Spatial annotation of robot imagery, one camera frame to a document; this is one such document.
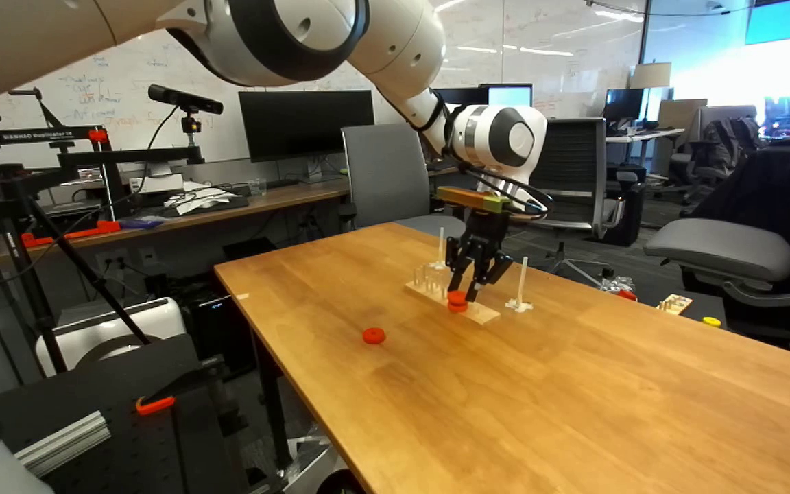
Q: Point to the black computer monitor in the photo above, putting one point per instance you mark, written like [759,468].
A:
[283,125]

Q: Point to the grey office chair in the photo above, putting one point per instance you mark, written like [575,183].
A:
[748,262]

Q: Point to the black mesh office chair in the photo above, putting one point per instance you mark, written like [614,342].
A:
[571,172]

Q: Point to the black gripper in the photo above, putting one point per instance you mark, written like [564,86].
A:
[480,242]

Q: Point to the grey chair at desk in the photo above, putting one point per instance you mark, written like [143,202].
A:
[389,178]

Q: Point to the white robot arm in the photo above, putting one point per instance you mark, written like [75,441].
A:
[395,45]

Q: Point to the orange disc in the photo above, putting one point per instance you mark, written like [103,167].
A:
[375,336]
[457,306]
[457,298]

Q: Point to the wrist camera wooden mount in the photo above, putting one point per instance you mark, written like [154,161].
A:
[475,202]

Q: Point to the wooden peg board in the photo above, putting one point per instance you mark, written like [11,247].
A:
[434,292]

